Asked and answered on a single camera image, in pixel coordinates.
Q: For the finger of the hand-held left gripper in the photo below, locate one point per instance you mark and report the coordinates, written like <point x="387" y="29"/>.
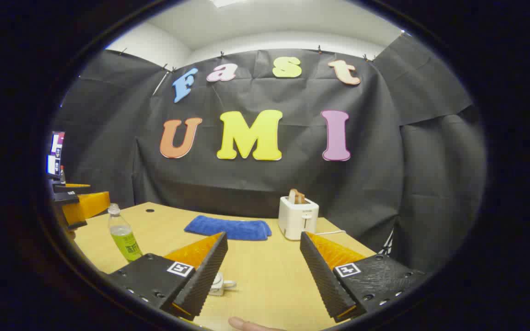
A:
<point x="88" y="206"/>

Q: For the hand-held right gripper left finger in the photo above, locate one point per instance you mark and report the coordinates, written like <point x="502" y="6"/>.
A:
<point x="203" y="280"/>

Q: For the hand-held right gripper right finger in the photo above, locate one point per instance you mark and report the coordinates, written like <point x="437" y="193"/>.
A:
<point x="322" y="280"/>

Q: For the white teacup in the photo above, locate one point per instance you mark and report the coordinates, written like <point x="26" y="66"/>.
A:
<point x="217" y="287"/>

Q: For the green label water bottle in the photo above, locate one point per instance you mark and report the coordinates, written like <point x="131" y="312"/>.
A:
<point x="124" y="239"/>

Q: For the clear bottle with red cap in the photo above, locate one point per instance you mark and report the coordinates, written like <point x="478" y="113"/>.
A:
<point x="62" y="177"/>

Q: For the blue towel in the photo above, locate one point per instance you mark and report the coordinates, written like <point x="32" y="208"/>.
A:
<point x="228" y="227"/>

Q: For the computer monitor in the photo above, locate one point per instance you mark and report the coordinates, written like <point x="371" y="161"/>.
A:
<point x="55" y="156"/>

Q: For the white toaster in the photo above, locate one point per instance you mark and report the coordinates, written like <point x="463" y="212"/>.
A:
<point x="297" y="220"/>

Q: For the brown toast slice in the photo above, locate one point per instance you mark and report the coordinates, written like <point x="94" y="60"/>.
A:
<point x="296" y="196"/>

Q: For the ceiling light panel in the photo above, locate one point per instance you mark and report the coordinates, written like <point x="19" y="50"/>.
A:
<point x="226" y="2"/>

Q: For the white metal stand frame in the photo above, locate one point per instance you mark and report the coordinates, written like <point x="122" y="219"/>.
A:
<point x="388" y="243"/>

